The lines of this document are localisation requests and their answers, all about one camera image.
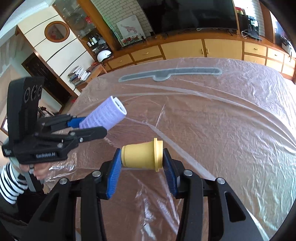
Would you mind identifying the black coffee machine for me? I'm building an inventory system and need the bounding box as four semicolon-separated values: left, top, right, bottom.
238;14;262;41

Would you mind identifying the white helmet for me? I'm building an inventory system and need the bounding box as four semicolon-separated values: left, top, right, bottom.
97;50;112;62

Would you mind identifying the round wall picture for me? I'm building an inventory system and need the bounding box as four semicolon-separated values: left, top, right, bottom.
44;21;70;43

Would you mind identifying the lavender hair roller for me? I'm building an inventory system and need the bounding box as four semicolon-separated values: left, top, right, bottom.
79;96;127;131

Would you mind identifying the left hand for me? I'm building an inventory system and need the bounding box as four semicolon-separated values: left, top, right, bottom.
19;163;52;180

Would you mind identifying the striped sleeve forearm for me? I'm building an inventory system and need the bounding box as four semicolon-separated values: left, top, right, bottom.
1;162;28;205

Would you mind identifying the wooden tv cabinet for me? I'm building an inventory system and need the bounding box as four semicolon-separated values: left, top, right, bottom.
102;31;295;82

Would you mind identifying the black flat television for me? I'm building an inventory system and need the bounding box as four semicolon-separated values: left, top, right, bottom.
138;0;238;35

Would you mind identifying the grey table edge strip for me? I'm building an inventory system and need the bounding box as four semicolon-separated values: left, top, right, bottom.
118;67;222;82

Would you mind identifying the stack of books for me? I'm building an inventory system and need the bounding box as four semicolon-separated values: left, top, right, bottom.
68;66;91;86

